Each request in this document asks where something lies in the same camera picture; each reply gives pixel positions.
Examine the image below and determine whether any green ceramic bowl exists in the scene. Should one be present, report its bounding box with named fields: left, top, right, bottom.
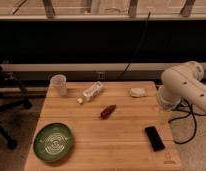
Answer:
left=33, top=123, right=74, bottom=162

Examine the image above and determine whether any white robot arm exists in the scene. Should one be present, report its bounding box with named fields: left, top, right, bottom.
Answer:
left=157, top=61, right=206, bottom=113

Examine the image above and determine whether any red-brown chili pepper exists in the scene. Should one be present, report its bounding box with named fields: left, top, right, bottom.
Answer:
left=100, top=105, right=116, bottom=119

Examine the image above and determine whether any white crumpled cloth pad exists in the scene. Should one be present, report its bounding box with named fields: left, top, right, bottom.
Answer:
left=130, top=88, right=147, bottom=98

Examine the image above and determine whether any clear plastic cup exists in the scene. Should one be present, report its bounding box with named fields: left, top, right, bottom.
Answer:
left=50, top=74, right=67, bottom=96

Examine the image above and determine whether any black smartphone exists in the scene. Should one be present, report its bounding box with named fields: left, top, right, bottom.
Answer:
left=145, top=126, right=165, bottom=152

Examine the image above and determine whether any black office chair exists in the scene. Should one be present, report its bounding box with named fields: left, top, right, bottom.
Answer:
left=0, top=63, right=34, bottom=151

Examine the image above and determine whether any black hanging wall cable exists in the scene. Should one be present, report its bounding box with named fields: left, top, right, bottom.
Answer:
left=114, top=11, right=152, bottom=82

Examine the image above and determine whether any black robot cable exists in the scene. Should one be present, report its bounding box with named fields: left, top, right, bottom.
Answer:
left=168, top=100, right=206, bottom=146

